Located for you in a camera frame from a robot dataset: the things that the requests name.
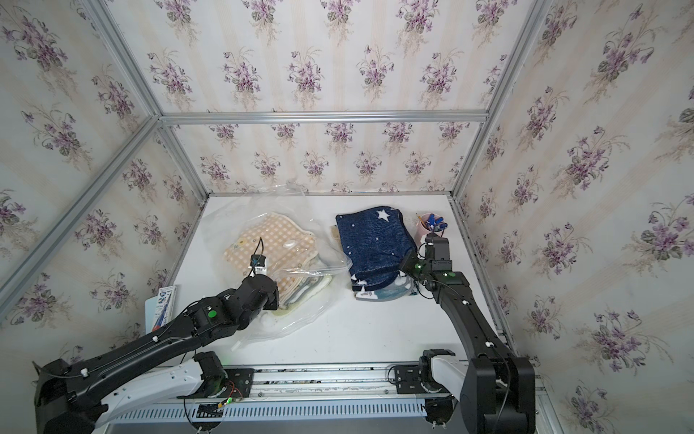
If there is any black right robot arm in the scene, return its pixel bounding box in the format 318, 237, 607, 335
400, 233, 536, 433

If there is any clear plastic vacuum bag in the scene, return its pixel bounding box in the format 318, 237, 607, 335
199, 184, 352, 345

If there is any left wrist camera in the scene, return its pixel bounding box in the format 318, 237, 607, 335
249, 253, 267, 276

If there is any navy star pattern blanket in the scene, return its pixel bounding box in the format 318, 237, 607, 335
335, 205, 416, 292

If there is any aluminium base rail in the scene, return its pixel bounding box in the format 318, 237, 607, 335
91, 357, 549, 405

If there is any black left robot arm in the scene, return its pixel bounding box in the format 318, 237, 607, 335
34, 275, 278, 433

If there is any white label card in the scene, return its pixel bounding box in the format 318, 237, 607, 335
145, 286, 177, 333

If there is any orange checked sunflower blanket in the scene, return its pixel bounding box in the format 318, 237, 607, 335
222, 213, 318, 305

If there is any pink cup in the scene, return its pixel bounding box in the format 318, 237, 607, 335
414, 223, 445, 247

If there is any teal bear pattern blanket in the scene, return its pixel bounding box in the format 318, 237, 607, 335
354, 273, 417, 302

